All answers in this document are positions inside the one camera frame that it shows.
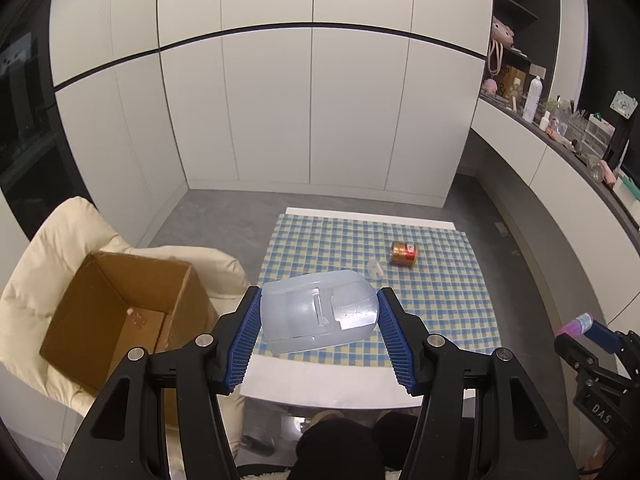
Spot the clear oval plastic case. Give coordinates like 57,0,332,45
367,258,385,280

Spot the light blue plastic case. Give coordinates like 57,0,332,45
260,270,378,354

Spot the small bottle purple cap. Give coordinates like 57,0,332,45
555,313,593,338

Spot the cardboard box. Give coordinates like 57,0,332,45
39,252,218,414

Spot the cream padded chair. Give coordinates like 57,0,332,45
0,195,252,461

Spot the blue yellow checkered tablecloth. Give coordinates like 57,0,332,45
257,214,501,354

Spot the red gold tin can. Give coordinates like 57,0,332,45
390,242,418,268

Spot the white spray bottle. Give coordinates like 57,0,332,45
522,75,542,124

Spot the pink plush toy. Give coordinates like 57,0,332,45
490,16,514,49

